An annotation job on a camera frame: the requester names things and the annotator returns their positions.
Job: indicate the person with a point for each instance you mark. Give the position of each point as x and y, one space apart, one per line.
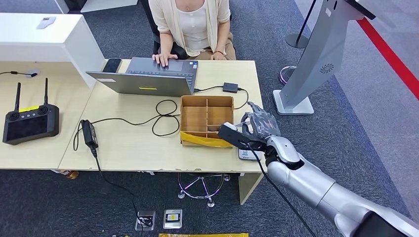
194 26

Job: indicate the yellow tape strip on box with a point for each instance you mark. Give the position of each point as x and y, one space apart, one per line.
203 141

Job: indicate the grey white card reader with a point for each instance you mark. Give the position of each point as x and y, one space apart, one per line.
248 155

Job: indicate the yellow floor tape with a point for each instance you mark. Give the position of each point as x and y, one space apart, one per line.
203 235

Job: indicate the white furniture panel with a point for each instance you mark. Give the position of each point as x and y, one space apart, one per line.
108 4

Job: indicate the black stanchion pole with base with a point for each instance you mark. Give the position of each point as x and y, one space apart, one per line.
296 41

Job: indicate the grey round desk grommet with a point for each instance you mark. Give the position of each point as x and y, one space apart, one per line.
30 70

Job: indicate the chrome stool base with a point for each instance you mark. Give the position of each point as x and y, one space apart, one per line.
200 196

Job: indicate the grey laptop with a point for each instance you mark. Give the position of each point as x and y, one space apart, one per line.
147 83

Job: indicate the black adapter hub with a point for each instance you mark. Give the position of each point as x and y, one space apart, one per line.
230 87

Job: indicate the silver kiosk stand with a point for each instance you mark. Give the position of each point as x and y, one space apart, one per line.
320 49

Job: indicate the red barrier belt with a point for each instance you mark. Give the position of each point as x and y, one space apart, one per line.
386 54

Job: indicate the silver floor socket box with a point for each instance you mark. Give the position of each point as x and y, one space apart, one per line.
172 219

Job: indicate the pale wooden desk leg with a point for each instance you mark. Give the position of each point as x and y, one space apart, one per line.
248 188

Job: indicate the black office chair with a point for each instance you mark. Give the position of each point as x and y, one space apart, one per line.
178 50

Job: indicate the black smartphone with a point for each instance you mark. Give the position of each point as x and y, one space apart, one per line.
112 65

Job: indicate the black power adapter brick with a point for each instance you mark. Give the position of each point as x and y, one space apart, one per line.
89 134

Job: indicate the person's right forearm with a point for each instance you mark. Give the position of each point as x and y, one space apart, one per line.
166 44

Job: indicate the wooden divided box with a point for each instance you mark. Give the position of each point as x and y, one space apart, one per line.
194 119

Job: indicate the white counter block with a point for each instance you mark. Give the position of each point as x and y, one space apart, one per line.
49 42

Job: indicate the orange brown packet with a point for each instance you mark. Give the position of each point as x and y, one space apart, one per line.
69 175

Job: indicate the person's right hand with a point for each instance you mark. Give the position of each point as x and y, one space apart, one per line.
163 59

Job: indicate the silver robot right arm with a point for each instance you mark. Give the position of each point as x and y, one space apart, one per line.
311 183

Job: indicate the black remote controller with antennas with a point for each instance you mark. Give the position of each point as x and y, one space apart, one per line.
31 126

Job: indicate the person's left hand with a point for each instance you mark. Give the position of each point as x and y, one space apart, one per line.
219 56

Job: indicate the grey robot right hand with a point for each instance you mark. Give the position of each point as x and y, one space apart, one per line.
263 126

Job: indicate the small grey flat device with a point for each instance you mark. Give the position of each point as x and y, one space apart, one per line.
46 22

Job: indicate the person's left forearm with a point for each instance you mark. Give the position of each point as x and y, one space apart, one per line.
223 41

